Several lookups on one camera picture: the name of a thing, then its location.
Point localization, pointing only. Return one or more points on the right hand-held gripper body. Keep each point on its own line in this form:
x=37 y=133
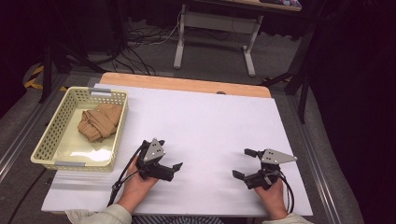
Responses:
x=274 y=157

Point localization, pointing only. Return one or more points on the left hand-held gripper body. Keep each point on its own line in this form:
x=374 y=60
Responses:
x=154 y=152

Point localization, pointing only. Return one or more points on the tan pants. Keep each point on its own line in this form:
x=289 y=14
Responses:
x=99 y=123

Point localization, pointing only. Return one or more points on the cream plastic basket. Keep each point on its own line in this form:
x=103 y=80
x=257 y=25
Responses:
x=77 y=149

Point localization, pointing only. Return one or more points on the person's left hand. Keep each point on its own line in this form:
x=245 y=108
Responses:
x=135 y=189

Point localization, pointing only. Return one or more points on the person's right hand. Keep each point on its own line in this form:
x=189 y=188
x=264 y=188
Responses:
x=274 y=199

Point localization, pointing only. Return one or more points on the white table mat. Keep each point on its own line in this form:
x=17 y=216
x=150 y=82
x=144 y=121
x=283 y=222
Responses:
x=205 y=124

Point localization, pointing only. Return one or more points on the person's striped clothing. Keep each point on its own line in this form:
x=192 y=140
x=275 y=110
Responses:
x=177 y=220

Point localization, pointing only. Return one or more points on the black metal stand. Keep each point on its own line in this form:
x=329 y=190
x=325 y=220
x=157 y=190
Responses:
x=303 y=84
x=48 y=71

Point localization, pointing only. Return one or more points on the yellow black floor tape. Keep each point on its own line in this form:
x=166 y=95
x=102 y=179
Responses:
x=34 y=79

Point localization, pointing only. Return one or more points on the wooden desk top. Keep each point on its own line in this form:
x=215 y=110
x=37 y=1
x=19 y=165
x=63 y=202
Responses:
x=249 y=4

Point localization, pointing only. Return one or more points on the colourful patterned item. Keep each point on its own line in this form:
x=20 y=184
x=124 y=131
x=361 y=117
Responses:
x=285 y=2

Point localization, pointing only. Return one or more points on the aluminium frame rail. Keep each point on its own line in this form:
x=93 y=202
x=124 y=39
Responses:
x=317 y=174
x=25 y=133

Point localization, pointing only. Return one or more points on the white metal desk frame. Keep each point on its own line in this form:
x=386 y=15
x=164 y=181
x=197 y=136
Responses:
x=218 y=23

